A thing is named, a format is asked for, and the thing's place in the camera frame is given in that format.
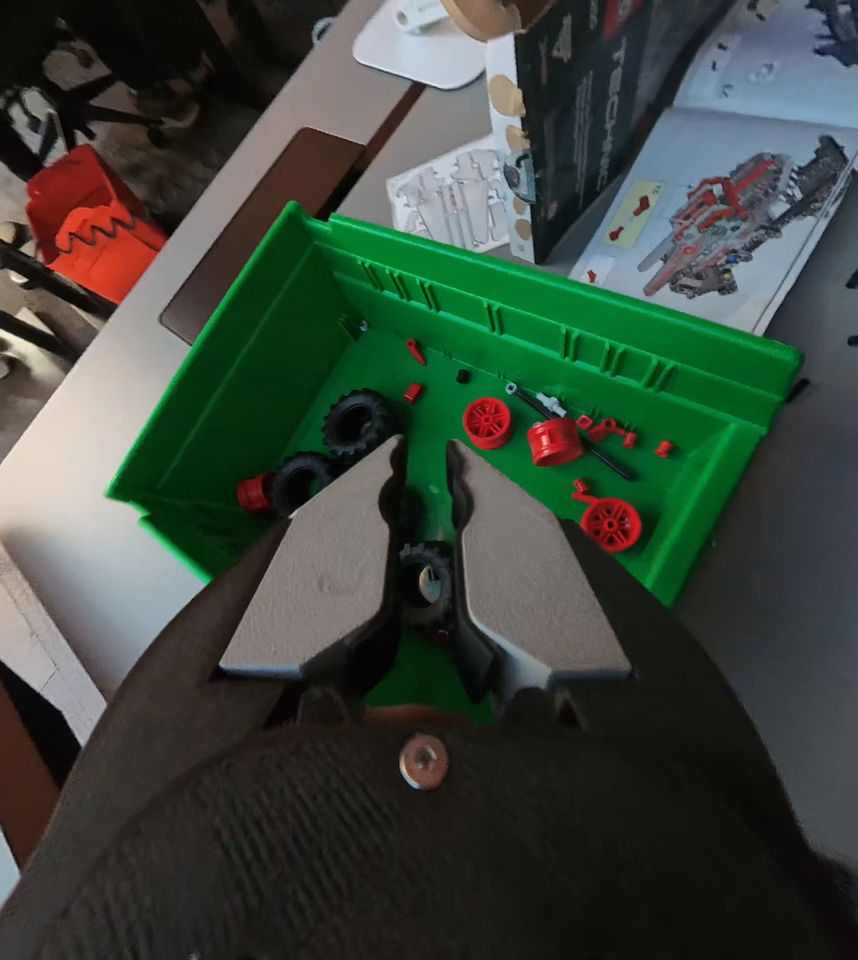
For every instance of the red lego wheel rim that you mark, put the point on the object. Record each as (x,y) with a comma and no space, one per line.
(253,493)
(610,523)
(486,422)
(555,442)

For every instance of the black lego set box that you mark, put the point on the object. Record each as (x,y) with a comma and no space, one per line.
(586,112)

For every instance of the black office chair base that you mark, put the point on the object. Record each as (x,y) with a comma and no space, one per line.
(91,109)

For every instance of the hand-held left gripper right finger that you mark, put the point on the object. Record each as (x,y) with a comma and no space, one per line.
(534,592)

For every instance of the small red lego connector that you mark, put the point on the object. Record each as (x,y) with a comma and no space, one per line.
(607,429)

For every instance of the red plastic bin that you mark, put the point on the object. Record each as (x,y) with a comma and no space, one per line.
(76,195)

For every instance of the dark table hatch panel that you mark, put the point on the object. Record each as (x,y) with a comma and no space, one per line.
(264,225)

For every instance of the white lego connector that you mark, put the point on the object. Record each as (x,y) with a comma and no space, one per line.
(552,405)

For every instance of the white stand base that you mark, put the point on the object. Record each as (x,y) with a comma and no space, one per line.
(414,56)

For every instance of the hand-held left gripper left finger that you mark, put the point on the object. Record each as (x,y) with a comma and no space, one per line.
(309,577)

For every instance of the black lego axle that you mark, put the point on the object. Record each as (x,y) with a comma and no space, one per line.
(608,461)

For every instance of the green plastic bin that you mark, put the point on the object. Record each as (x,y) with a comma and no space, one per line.
(264,360)

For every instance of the lego instruction booklet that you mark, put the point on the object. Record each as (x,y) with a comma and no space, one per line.
(736,210)

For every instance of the black lego tire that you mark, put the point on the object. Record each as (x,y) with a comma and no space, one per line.
(335,420)
(414,559)
(286,480)

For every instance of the instruction sheet on wooden stand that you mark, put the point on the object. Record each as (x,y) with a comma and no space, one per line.
(474,19)

